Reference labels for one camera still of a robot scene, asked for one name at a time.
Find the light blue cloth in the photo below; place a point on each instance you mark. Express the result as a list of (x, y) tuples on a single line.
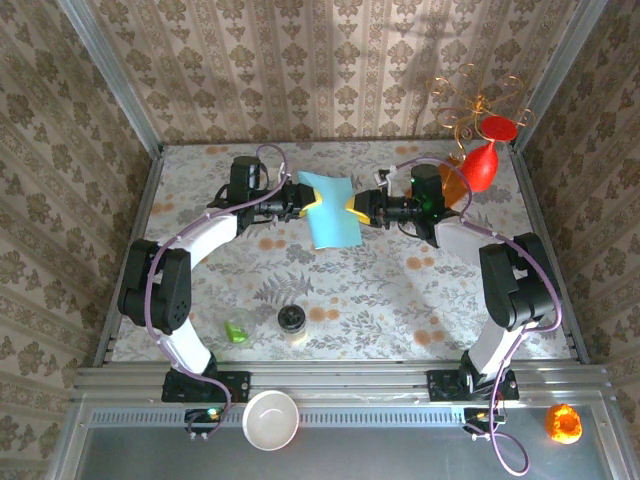
[(332, 215)]

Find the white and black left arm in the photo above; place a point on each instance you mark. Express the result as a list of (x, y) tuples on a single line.
[(210, 235)]

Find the orange wooden board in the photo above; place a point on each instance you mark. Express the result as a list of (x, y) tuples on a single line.
[(450, 190)]

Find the red wine glass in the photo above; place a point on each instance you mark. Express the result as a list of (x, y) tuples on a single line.
[(480, 167)]

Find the small jar with black lid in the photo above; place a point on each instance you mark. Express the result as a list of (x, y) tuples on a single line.
[(291, 316)]

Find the clear glass cup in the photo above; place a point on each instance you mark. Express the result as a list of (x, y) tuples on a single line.
[(247, 320)]

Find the green object in cup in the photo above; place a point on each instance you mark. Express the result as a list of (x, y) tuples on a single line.
[(235, 332)]

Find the white bowl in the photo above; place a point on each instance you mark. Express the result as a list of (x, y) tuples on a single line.
[(260, 430)]

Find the orange hollow fruit shell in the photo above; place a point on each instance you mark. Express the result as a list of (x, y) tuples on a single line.
[(555, 425)]

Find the aluminium table edge rail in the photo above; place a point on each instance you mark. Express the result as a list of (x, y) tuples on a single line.
[(131, 260), (550, 260)]

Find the wide aluminium extrusion rail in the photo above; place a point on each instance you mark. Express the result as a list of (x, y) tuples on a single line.
[(340, 377)]

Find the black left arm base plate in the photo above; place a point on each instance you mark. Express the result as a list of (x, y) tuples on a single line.
[(235, 382)]

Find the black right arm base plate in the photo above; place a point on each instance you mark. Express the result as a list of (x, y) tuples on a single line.
[(440, 385)]

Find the aluminium frame post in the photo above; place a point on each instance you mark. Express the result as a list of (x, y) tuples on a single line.
[(560, 75), (110, 75)]

